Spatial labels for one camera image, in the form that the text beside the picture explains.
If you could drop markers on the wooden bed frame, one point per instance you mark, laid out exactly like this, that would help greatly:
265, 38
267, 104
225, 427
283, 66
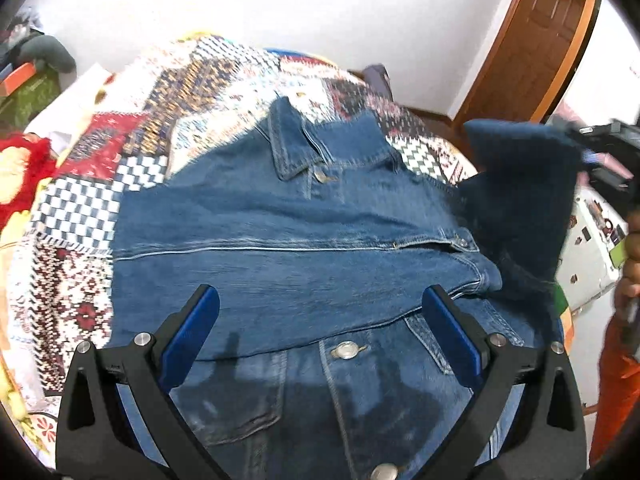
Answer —
356, 75

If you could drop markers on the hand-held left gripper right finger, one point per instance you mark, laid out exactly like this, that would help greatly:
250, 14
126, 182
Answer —
452, 335

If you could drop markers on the orange box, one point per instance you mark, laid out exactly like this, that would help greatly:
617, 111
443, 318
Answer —
17, 77

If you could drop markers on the green box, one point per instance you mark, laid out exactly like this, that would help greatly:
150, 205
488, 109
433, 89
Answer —
27, 97

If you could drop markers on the patchwork printed quilt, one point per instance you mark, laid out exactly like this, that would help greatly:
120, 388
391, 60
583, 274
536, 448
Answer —
100, 200

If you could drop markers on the wooden door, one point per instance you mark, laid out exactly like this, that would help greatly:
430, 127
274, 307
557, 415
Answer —
530, 40

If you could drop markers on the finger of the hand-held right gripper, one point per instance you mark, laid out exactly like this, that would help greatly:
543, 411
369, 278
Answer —
590, 157

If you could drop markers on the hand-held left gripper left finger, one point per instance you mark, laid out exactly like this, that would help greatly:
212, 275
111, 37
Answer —
192, 330

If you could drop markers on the white sheet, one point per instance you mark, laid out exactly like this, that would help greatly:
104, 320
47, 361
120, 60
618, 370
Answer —
70, 105

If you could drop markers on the blue denim jacket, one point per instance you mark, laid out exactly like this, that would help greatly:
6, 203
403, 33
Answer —
300, 220

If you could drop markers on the person's right hand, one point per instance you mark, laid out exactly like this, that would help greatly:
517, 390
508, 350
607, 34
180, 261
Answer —
631, 270

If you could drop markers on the grey cloth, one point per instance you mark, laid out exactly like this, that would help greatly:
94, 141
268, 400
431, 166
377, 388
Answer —
50, 52

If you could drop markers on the white appliance with stickers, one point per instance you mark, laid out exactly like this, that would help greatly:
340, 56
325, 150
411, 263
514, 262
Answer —
590, 250

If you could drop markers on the pile of clothes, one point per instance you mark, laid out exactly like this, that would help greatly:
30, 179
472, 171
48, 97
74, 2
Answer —
17, 30

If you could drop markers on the red plush toy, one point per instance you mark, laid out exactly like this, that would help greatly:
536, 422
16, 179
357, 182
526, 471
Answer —
22, 170

